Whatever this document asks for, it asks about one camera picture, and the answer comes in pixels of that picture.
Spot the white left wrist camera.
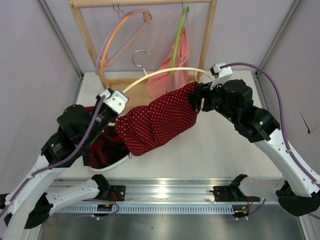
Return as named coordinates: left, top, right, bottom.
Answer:
left=96, top=88, right=129, bottom=116

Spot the red polka dot skirt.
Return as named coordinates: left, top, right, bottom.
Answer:
left=115, top=82, right=198, bottom=157

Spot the green hanger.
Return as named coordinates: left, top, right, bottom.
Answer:
left=171, top=6, right=190, bottom=68

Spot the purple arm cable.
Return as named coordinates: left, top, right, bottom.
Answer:
left=219, top=62, right=320, bottom=221
left=0, top=94, right=121, bottom=223

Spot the wooden clothes rack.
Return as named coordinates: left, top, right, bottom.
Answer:
left=67, top=0, right=218, bottom=101

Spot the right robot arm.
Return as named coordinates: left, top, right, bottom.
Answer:
left=194, top=79, right=320, bottom=217

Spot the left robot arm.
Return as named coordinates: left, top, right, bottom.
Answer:
left=0, top=101, right=124, bottom=240

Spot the white slotted cable duct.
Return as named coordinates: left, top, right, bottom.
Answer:
left=58, top=203, right=235, bottom=215

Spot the red plaid garment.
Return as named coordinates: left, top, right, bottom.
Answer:
left=82, top=126, right=130, bottom=169

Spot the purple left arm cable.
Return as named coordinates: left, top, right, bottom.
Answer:
left=0, top=94, right=121, bottom=223

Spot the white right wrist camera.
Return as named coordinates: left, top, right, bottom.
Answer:
left=209, top=62, right=233, bottom=90

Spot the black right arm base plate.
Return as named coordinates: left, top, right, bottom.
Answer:
left=209, top=185, right=236, bottom=202

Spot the cream hanger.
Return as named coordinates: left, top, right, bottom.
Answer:
left=108, top=49, right=216, bottom=126

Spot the pink pleated skirt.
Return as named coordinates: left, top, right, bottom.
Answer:
left=146, top=27, right=190, bottom=100

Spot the aluminium mounting rail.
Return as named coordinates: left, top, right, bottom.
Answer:
left=47, top=177, right=308, bottom=204

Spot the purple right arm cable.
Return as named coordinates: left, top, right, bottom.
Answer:
left=219, top=62, right=320, bottom=221

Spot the orange hanger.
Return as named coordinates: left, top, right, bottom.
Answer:
left=107, top=13, right=143, bottom=57

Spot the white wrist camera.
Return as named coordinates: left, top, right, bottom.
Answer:
left=209, top=62, right=233, bottom=90
left=96, top=88, right=129, bottom=116

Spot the purple hanger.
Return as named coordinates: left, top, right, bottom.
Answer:
left=95, top=9, right=153, bottom=75

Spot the white plastic basket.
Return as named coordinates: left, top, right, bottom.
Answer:
left=88, top=152, right=133, bottom=172

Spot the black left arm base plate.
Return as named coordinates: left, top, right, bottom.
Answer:
left=95, top=185, right=126, bottom=202

